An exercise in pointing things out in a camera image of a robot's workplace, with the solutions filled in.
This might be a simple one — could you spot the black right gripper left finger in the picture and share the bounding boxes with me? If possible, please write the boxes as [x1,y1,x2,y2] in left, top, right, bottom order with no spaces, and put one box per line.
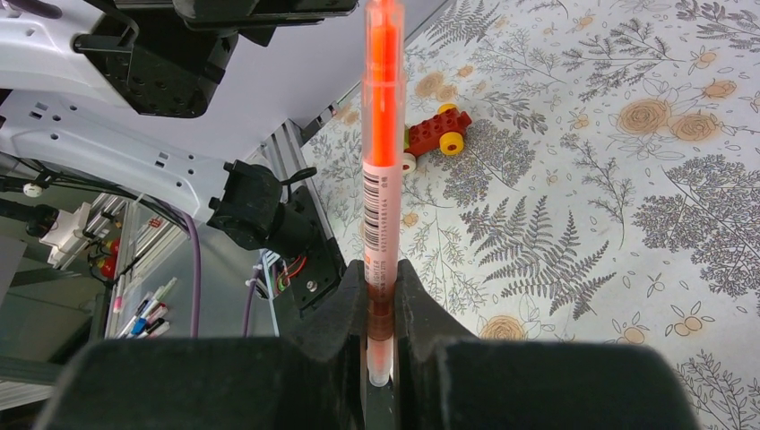
[36,260,367,429]

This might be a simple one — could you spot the red green toy car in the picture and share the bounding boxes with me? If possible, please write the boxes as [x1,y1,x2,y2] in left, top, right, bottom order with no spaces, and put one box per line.
[402,103,472,175]

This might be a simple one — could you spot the red gel pen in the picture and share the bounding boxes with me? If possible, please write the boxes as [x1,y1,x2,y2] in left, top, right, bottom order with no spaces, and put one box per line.
[361,1,405,387]

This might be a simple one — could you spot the floral patterned table mat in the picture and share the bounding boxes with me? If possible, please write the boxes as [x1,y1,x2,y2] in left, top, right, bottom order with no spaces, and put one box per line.
[299,0,760,430]

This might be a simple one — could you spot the markers in tray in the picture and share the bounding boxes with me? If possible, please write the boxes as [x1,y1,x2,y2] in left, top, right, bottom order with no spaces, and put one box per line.
[115,277,177,339]

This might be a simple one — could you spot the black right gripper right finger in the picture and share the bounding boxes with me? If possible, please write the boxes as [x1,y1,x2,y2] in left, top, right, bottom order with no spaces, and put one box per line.
[393,260,698,429]

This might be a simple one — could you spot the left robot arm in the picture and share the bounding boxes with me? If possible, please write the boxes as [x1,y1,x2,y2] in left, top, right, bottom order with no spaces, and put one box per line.
[1,1,356,119]

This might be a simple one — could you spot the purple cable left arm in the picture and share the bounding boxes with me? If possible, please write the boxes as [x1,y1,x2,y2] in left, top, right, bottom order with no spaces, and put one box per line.
[177,211,203,339]

